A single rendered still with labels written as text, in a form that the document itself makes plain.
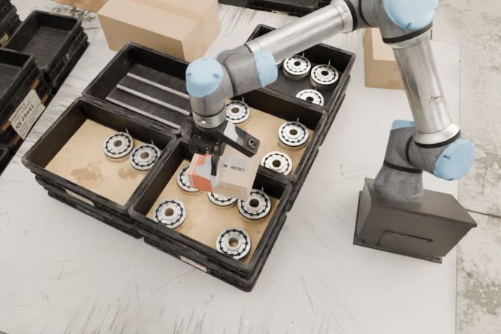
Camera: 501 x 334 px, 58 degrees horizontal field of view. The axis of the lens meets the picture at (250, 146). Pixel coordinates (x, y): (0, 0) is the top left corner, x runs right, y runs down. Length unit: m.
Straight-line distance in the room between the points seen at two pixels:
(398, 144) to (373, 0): 0.43
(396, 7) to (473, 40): 2.40
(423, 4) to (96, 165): 1.10
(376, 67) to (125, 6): 1.05
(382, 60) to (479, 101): 1.33
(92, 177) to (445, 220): 1.08
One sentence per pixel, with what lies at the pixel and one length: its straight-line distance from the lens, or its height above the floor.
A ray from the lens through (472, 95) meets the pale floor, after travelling 3.08.
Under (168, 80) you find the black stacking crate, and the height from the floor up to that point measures 0.83.
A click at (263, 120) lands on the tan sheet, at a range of 1.61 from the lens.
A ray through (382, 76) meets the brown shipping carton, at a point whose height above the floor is 0.77.
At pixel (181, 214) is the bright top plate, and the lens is 1.40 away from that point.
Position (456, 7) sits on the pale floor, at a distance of 3.67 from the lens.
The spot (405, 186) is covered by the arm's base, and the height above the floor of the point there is 0.97.
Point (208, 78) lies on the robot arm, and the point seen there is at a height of 1.45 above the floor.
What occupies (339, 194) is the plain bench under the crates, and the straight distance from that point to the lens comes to 1.62.
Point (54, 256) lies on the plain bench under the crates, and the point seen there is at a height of 0.70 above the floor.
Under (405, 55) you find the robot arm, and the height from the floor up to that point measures 1.35.
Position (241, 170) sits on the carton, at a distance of 1.15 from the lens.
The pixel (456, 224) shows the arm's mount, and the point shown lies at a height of 0.96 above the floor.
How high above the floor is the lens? 2.10
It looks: 56 degrees down
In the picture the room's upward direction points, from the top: 1 degrees counter-clockwise
